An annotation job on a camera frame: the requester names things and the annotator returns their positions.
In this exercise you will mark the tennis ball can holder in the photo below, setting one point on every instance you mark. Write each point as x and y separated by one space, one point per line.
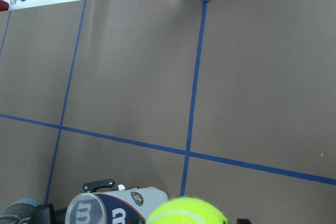
124 206

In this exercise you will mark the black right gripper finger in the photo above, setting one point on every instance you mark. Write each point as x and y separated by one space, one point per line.
243 221

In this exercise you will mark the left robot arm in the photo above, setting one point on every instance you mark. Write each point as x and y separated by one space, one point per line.
28 210

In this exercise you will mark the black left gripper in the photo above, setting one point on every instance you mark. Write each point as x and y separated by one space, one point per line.
46 214

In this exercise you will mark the red cylinder bottle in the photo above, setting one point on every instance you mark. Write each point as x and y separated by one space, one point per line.
4 5

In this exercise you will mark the yellow tennis ball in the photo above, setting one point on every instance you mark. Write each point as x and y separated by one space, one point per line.
187 210

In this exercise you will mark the brown paper table cover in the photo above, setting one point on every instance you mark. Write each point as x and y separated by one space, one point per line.
232 101

